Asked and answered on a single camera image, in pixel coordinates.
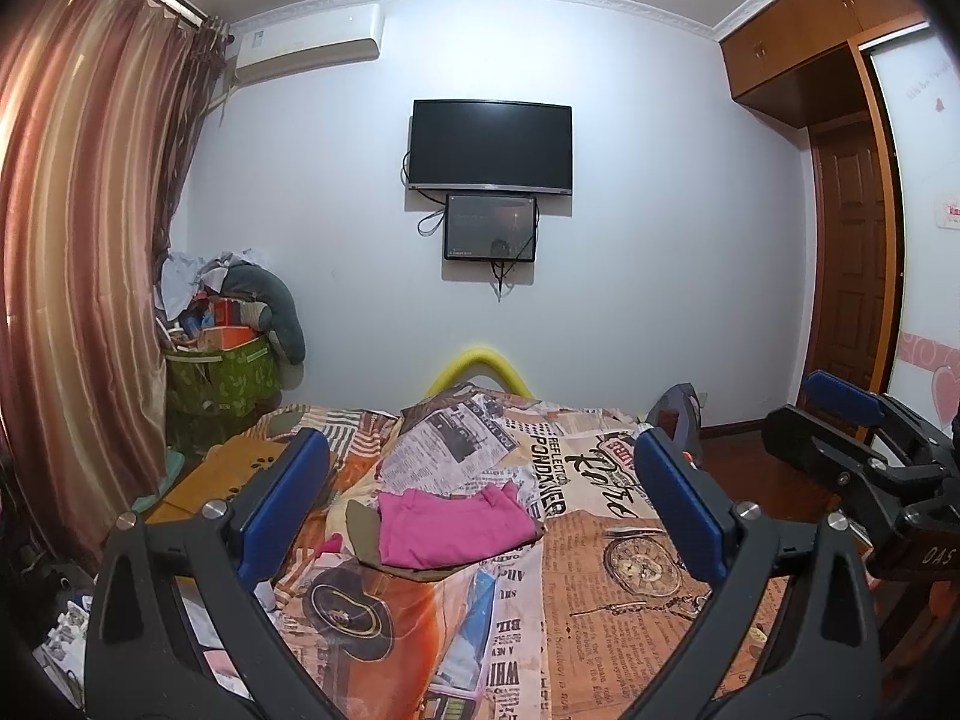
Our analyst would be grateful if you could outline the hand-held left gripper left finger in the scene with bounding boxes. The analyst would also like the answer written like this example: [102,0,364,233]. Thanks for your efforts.
[84,427,346,720]

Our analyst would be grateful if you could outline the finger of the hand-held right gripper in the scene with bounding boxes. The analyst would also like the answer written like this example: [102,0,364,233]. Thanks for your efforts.
[801,371,960,466]
[763,405,950,535]

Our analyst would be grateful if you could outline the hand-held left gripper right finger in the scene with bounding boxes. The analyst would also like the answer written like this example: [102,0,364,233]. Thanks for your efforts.
[619,426,882,720]

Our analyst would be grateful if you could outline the pink pants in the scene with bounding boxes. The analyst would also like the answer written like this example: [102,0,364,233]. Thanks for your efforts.
[377,484,546,571]

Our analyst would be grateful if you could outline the printed newspaper pattern blanket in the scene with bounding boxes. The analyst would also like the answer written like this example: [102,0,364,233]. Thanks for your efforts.
[142,382,871,720]

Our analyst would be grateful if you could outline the brown wooden door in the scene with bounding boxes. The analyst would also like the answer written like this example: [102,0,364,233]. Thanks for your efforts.
[806,116,901,398]

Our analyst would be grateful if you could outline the green patterned storage bag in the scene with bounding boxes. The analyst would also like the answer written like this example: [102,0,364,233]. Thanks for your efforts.
[163,334,280,417]

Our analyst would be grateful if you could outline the white pink wardrobe door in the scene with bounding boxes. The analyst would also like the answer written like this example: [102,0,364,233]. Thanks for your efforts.
[870,30,960,451]

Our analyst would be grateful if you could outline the orange cardboard box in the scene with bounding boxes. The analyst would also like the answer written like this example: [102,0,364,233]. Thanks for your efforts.
[199,296,260,350]

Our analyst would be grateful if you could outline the grey plush pillow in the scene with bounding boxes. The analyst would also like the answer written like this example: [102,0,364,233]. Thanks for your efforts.
[221,262,307,365]

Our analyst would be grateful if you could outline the yellow foam tube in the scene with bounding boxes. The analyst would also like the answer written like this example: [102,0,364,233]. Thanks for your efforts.
[426,347,530,398]

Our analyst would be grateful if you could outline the white pink cloth pile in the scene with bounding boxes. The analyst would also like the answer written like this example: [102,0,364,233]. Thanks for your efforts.
[34,592,98,691]

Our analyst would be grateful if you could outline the light crumpled cloth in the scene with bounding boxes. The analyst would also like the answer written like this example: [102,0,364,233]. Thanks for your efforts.
[156,246,260,316]

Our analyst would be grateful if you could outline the striped brown curtain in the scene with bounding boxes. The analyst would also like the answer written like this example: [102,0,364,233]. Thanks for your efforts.
[0,0,230,571]

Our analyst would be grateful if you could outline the brown wooden overhead cabinet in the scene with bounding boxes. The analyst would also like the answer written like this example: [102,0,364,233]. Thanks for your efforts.
[716,0,946,128]

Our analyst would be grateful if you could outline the white air conditioner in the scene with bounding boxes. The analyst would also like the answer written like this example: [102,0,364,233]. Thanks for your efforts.
[229,4,386,87]

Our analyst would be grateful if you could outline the black hanging cable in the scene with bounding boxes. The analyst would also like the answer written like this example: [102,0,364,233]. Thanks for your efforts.
[487,259,520,302]

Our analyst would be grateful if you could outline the black looped cable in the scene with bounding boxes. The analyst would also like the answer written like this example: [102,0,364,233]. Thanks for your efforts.
[417,187,451,238]

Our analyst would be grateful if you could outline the small black wall screen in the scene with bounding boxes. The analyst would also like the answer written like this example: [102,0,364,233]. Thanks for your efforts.
[442,193,539,263]

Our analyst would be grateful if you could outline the black wall television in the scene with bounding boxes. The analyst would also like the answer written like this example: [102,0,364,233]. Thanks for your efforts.
[407,97,575,196]

